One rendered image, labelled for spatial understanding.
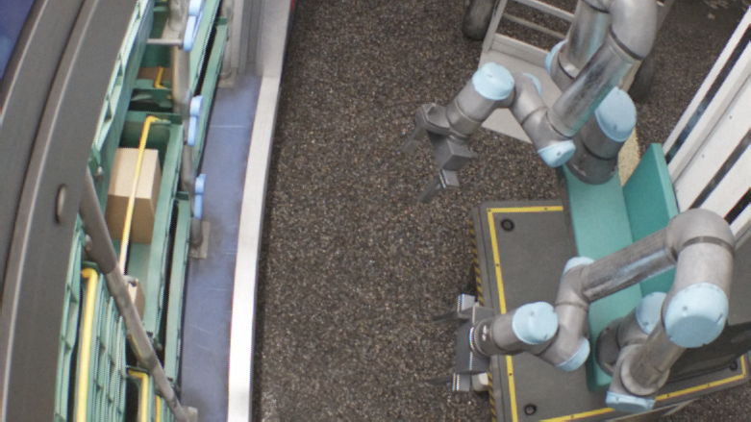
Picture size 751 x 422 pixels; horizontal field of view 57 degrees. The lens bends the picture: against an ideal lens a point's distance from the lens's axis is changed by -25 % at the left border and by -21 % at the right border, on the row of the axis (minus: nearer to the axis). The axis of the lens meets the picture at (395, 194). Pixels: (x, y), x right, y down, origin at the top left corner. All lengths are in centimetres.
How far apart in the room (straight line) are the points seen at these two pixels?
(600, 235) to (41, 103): 183
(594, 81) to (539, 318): 47
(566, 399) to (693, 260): 103
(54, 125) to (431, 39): 292
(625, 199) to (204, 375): 107
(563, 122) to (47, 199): 156
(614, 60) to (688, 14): 221
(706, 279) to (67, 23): 114
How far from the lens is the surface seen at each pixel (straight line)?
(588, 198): 199
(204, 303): 182
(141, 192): 139
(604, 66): 161
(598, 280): 153
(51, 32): 18
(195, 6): 119
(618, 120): 186
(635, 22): 155
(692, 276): 126
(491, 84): 168
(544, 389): 221
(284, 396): 242
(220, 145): 199
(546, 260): 235
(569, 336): 154
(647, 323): 165
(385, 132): 281
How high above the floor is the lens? 234
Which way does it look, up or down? 60 degrees down
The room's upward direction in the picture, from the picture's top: 18 degrees clockwise
